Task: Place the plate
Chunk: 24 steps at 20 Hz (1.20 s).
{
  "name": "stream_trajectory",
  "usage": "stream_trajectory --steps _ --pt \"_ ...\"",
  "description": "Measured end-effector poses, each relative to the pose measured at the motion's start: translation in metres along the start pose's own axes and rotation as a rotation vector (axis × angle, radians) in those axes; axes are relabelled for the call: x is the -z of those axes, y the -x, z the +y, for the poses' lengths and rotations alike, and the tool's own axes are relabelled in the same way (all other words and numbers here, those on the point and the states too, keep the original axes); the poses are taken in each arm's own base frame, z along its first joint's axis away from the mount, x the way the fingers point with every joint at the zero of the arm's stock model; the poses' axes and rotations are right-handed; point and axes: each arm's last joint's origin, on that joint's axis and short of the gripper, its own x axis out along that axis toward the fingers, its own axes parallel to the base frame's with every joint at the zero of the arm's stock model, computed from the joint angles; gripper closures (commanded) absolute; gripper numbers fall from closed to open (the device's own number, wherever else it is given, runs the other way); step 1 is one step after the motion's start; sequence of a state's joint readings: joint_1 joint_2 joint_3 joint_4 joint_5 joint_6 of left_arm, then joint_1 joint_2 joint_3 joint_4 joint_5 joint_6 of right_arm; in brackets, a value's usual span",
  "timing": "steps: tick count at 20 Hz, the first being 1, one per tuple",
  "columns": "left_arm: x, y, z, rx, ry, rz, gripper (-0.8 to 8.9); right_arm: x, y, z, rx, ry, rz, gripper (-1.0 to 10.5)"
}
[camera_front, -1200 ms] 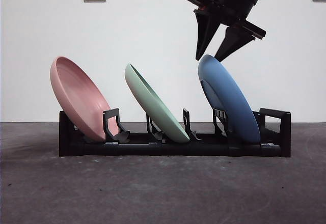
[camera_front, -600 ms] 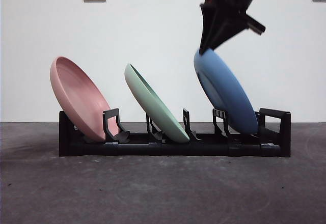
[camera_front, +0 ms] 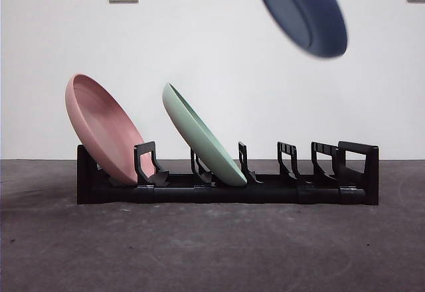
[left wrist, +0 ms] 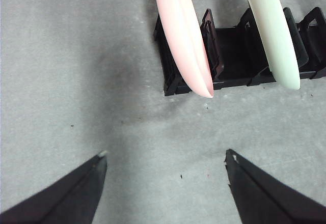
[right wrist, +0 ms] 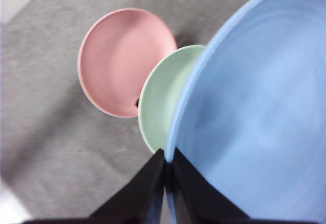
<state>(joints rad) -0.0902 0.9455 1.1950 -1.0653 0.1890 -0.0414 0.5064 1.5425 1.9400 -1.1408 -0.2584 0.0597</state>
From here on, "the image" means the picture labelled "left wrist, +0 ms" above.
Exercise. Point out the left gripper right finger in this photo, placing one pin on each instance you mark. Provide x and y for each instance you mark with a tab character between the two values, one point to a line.
267	196

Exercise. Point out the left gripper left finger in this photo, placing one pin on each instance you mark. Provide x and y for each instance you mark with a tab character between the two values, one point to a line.
66	196

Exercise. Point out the light green round plate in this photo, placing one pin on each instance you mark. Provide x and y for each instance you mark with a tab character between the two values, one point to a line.
275	30

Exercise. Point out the pink round plate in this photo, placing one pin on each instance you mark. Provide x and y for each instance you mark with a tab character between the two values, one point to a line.
178	35

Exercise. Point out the black plastic dish rack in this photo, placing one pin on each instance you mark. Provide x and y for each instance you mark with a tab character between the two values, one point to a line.
234	56

